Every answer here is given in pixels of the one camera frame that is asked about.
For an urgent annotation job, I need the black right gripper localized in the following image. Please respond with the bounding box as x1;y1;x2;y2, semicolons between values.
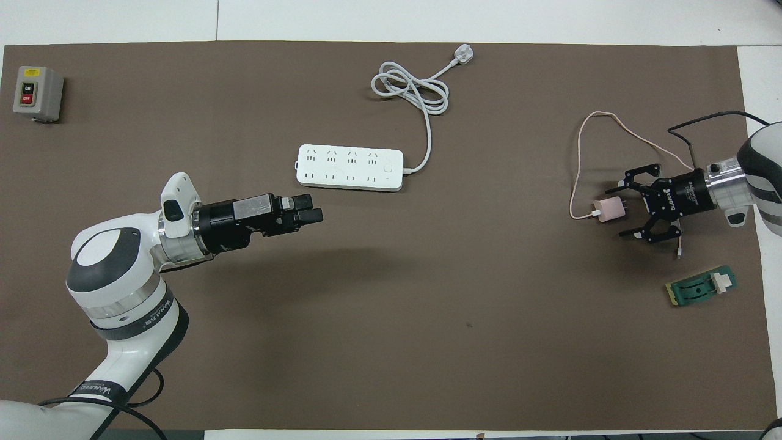
615;163;712;244

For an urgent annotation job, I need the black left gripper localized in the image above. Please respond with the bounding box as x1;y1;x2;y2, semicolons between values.
197;193;324;254

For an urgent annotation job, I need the brown table mat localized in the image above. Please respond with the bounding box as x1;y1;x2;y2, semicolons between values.
0;40;780;431

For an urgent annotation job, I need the pink charging cable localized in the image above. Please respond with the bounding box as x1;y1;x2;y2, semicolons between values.
569;111;697;260

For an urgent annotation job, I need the pink charger adapter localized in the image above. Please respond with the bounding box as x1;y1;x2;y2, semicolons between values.
594;196;627;223

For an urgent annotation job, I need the grey on-off switch box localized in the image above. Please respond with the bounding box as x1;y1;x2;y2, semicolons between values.
13;65;64;124

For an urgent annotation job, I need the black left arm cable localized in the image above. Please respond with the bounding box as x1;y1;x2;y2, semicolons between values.
37;361;169;440

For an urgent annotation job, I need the white power strip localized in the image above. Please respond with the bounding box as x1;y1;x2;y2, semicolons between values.
296;144;404;193

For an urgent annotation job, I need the green knife switch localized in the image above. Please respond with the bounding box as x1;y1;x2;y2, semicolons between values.
665;264;738;307

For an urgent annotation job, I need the white power strip cord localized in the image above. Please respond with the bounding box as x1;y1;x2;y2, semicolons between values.
371;43;475;175

